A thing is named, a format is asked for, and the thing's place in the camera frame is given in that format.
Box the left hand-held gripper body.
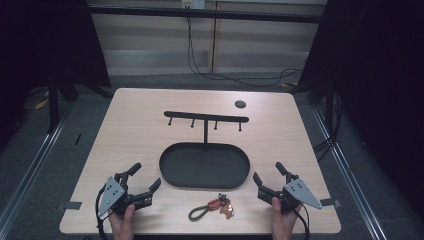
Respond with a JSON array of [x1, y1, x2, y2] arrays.
[[96, 172, 154, 219]]

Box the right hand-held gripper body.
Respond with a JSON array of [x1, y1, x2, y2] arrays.
[[257, 172, 324, 215]]

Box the keychain with green loop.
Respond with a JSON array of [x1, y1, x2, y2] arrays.
[[188, 192, 235, 222]]

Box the black key rack with tray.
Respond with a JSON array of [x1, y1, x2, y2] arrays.
[[158, 110, 251, 191]]

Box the person's left hand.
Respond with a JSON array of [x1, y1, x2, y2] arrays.
[[108, 203, 136, 240]]

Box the person's right hand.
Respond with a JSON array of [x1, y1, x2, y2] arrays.
[[270, 196, 303, 240]]

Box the grey tape strip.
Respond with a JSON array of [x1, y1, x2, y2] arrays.
[[320, 197, 342, 208], [64, 200, 83, 211]]

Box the black metal stand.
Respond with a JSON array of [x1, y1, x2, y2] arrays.
[[47, 71, 80, 135]]

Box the yellow floor tape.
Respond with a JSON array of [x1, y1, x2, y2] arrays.
[[34, 90, 51, 111]]

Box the dark curtain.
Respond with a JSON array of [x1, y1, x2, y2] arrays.
[[295, 0, 424, 214], [0, 0, 112, 148]]

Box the black horizontal bar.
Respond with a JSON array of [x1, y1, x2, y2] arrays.
[[87, 4, 324, 24]]

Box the left hand-held gripper cable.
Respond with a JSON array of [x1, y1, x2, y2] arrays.
[[95, 185, 110, 240]]

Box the hand-held gripper cable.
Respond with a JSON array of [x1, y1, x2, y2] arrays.
[[95, 185, 110, 240], [293, 203, 311, 240]]

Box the right hand-held gripper cable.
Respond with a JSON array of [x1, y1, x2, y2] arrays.
[[293, 203, 311, 240]]

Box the metal floor rail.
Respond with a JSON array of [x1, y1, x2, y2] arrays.
[[0, 108, 69, 233], [310, 105, 389, 240]]

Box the black floor cables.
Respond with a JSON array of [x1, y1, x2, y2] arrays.
[[312, 91, 345, 163]]

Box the black wall cable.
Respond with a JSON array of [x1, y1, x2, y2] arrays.
[[186, 7, 305, 89]]

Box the white wall socket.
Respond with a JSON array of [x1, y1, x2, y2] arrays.
[[181, 0, 206, 10]]

